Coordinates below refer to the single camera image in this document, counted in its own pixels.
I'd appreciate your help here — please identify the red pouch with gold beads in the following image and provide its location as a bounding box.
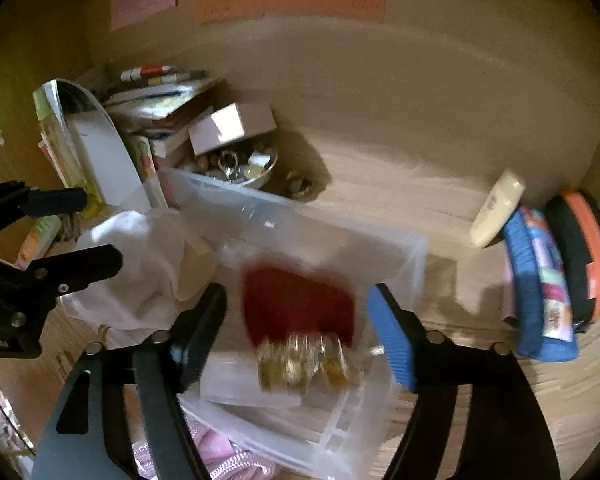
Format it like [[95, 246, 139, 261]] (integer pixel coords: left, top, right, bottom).
[[240, 260, 358, 393]]

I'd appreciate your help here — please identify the wooden desktop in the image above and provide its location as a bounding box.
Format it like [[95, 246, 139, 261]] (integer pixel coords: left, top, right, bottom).
[[0, 125, 600, 480]]

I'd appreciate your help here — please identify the stack of books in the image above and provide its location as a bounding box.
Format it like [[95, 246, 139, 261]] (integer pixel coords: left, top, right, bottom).
[[102, 64, 226, 171]]

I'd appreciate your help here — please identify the white paper folder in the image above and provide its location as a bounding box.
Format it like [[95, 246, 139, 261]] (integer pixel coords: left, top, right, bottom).
[[55, 78, 153, 211]]

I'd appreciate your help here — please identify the orange and black round case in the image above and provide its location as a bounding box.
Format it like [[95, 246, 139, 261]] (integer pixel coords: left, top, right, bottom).
[[544, 189, 600, 335]]

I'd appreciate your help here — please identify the clear plastic storage bin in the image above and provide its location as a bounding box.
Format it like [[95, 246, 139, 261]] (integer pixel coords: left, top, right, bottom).
[[160, 167, 428, 480]]

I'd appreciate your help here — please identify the cream plastic bottle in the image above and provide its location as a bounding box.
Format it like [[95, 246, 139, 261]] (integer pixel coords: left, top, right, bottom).
[[469, 169, 527, 250]]

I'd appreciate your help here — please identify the white cloth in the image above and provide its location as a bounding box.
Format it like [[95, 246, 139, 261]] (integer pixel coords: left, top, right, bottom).
[[60, 210, 188, 333]]

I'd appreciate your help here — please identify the small white cardboard box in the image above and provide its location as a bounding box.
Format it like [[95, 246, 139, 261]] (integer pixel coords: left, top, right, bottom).
[[187, 102, 277, 157]]

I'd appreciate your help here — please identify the metal bowl with keys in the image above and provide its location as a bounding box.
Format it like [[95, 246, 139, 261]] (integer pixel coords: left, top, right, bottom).
[[200, 142, 279, 190]]

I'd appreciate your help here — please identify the blue pencil case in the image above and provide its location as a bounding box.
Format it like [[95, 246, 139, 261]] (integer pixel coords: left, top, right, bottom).
[[502, 206, 580, 361]]

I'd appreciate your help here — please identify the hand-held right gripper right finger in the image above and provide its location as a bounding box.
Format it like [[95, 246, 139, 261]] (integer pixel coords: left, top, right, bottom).
[[367, 284, 561, 480]]

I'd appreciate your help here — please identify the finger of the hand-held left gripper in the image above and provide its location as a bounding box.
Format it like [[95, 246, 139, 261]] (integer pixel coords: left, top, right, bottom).
[[0, 180, 89, 246], [25, 244, 124, 311]]

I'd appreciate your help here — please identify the pink knitted bag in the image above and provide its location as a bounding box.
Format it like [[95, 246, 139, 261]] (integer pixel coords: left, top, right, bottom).
[[130, 422, 276, 480]]

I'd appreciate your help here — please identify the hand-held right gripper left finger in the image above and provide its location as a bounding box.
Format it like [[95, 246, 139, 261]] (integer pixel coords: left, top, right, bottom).
[[30, 282, 228, 480]]

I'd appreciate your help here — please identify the green printed packet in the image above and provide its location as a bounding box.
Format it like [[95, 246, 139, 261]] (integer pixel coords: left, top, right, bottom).
[[17, 215, 63, 271]]

